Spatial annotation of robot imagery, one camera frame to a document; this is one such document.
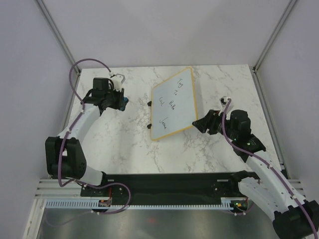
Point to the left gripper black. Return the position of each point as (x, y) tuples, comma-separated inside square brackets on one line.
[(120, 98)]

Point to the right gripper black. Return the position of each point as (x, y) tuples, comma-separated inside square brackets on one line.
[(208, 121)]

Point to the blue whiteboard eraser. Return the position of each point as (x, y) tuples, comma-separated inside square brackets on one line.
[(124, 103)]

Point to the yellow framed whiteboard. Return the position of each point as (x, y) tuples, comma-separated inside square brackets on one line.
[(173, 105)]

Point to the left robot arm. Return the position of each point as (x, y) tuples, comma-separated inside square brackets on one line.
[(65, 158)]

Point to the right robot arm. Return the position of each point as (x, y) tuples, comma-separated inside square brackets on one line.
[(291, 214)]

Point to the aluminium front extrusion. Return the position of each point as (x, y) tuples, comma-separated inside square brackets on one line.
[(50, 189)]

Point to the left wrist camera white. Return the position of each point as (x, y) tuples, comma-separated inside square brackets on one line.
[(118, 80)]

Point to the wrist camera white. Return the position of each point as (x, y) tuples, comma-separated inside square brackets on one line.
[(118, 80), (226, 104)]

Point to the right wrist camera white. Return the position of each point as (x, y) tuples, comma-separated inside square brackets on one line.
[(226, 104)]

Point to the metal wire whiteboard stand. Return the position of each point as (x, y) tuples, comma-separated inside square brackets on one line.
[(149, 104)]

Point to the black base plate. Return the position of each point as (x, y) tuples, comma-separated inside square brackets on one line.
[(179, 188)]

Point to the white slotted cable duct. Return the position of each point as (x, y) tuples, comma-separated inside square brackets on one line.
[(223, 204)]

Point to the aluminium frame rail left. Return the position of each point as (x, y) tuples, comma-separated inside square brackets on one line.
[(54, 28)]

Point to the aluminium frame rail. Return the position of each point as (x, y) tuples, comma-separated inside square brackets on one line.
[(289, 76), (54, 28)]

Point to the aluminium frame rail right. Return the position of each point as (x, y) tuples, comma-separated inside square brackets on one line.
[(289, 76)]

